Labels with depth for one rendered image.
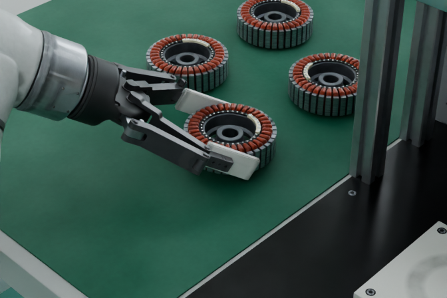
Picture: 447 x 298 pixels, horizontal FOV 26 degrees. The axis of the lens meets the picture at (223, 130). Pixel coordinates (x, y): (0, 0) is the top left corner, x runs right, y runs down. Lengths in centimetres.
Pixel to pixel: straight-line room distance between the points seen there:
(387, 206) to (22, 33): 44
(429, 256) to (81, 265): 36
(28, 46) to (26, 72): 3
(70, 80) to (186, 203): 20
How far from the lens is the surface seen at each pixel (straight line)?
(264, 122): 117
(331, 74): 130
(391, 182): 113
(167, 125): 109
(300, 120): 125
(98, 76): 106
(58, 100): 105
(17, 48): 102
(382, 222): 107
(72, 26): 148
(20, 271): 107
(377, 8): 102
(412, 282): 99
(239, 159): 112
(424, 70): 114
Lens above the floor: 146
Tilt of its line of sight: 35 degrees down
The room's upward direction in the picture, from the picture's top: straight up
